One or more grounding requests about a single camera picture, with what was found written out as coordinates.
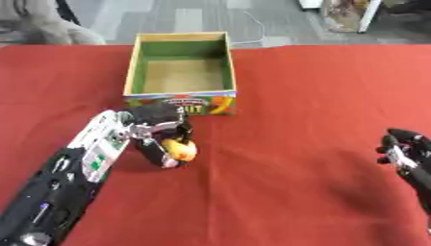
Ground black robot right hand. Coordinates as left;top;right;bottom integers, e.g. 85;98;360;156
375;128;431;216

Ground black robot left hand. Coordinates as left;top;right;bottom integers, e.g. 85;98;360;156
126;103;195;169

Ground yellow orange toy fruit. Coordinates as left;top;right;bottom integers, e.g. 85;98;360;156
160;137;199;162

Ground cardboard box with green inside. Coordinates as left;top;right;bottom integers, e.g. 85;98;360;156
121;31;238;116

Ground person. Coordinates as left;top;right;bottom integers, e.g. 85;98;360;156
0;0;108;46

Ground white furniture leg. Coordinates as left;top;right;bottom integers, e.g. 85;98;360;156
357;0;384;34

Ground white cable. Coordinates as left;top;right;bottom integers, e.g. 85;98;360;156
230;11;266;46

